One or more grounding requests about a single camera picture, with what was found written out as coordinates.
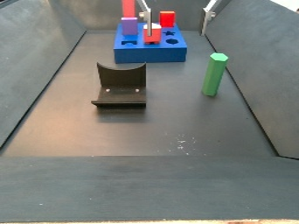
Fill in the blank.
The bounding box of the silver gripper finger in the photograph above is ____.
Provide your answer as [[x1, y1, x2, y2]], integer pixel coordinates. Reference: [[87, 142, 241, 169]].
[[136, 0, 152, 27], [200, 0, 218, 35]]

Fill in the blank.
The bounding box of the green hexagon prism block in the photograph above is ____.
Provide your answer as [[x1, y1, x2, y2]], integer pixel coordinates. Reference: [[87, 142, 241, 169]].
[[201, 52, 229, 96]]

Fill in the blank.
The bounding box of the blue shape sorter board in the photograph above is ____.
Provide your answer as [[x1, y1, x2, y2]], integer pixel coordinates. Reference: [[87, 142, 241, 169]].
[[113, 23, 186, 64]]

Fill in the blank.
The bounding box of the purple block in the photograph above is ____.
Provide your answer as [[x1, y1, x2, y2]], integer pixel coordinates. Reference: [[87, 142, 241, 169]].
[[121, 17, 137, 35]]

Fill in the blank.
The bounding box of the tall red block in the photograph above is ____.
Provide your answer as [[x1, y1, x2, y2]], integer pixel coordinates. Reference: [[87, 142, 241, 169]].
[[121, 0, 136, 18]]

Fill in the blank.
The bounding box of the red rectangular block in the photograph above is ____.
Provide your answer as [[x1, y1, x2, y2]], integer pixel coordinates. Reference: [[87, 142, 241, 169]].
[[158, 10, 174, 27]]

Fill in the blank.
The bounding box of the red house-shaped block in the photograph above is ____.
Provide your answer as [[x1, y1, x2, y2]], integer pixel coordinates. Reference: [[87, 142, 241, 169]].
[[142, 24, 161, 45]]

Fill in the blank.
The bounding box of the black curved holder stand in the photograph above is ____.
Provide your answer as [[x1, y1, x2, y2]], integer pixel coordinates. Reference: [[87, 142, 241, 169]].
[[90, 64, 145, 108]]

